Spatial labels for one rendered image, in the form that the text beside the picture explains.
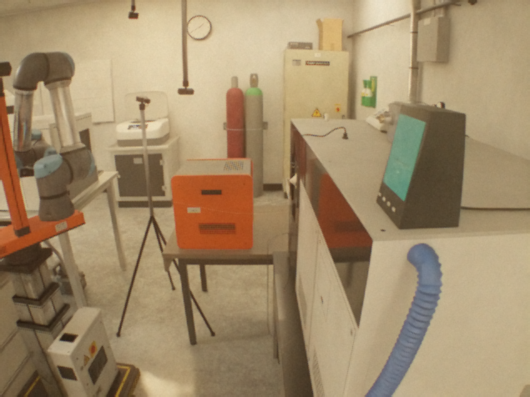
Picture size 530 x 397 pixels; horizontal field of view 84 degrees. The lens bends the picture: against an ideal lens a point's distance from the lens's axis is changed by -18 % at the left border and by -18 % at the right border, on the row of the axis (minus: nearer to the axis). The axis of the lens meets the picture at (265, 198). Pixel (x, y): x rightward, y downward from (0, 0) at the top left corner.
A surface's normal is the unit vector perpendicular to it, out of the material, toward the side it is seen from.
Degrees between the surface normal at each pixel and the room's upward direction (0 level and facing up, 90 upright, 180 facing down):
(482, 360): 90
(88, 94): 90
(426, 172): 88
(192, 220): 90
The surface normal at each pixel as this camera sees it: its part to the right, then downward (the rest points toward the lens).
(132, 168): 0.03, 0.35
